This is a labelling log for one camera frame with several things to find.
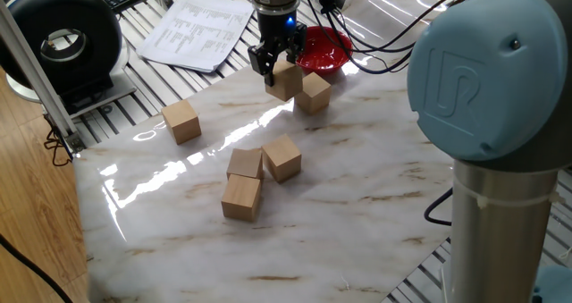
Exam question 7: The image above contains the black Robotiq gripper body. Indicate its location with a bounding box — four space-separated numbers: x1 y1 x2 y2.
257 8 307 54

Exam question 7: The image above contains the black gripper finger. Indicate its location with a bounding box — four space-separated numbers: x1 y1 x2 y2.
247 42 281 88
285 34 308 66

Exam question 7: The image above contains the light wooden cube block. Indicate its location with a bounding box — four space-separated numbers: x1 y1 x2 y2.
220 173 263 223
160 98 203 146
225 147 265 181
265 59 304 103
261 134 303 184
293 72 332 115

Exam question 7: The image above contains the white printed paper stack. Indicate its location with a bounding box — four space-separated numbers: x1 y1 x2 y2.
136 0 257 74

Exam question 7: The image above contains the red glossy bowl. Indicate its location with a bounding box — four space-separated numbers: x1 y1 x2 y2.
296 25 354 75

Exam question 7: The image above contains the white marble pattern board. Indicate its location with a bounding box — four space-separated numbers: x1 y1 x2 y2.
72 0 461 303

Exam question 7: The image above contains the black wrist cable with plug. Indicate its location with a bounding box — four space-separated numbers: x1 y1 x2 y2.
319 0 415 76

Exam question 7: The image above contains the black ring shaped device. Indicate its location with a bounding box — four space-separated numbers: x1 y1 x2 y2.
0 0 138 119

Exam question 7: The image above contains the thin black hanging cable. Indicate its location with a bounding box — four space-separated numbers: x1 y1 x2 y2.
42 114 75 168

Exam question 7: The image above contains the thick black floor cable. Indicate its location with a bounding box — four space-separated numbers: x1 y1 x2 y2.
0 231 75 303

